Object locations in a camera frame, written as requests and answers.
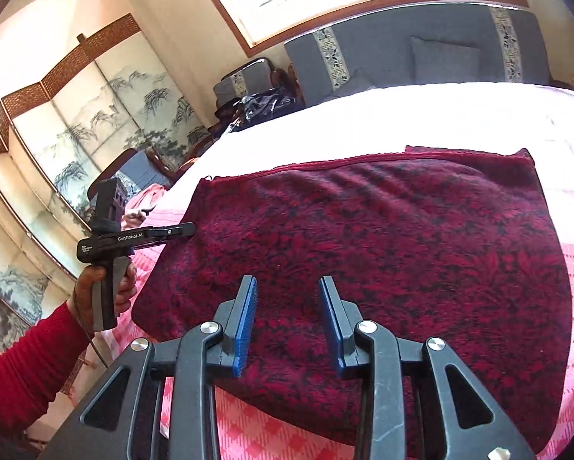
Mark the landscape painted folding screen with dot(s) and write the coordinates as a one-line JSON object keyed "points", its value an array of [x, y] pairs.
{"points": [[100, 120]]}

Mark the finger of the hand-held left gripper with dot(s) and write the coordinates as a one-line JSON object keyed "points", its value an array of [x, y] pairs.
{"points": [[172, 231]]}

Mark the person's left forearm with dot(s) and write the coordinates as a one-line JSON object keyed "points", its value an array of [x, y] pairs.
{"points": [[23, 369]]}

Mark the large grey blue cushion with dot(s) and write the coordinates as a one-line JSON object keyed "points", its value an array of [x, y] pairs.
{"points": [[442, 62]]}

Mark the dark red patterned sweater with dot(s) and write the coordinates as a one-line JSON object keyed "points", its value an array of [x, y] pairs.
{"points": [[363, 230]]}

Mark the pile of pink clothes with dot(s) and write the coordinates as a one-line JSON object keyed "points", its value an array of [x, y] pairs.
{"points": [[145, 199]]}

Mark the person's left hand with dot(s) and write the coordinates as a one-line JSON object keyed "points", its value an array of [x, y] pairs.
{"points": [[83, 292]]}

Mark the grey blue sofa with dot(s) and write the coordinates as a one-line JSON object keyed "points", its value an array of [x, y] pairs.
{"points": [[378, 38]]}

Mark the dark shiny cloth heap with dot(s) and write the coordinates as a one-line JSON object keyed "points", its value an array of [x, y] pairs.
{"points": [[268, 100]]}

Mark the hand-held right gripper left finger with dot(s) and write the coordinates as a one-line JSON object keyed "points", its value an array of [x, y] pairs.
{"points": [[246, 326]]}

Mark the grey cushioned wooden armchair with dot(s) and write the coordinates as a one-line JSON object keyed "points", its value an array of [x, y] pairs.
{"points": [[248, 79], [138, 167]]}

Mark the small grey blue cushion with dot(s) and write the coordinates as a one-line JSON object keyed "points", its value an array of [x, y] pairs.
{"points": [[356, 85]]}

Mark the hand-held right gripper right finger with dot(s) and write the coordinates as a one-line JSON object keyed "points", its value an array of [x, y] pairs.
{"points": [[330, 330]]}

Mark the pink white checked blanket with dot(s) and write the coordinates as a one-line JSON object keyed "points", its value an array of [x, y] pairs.
{"points": [[363, 115]]}

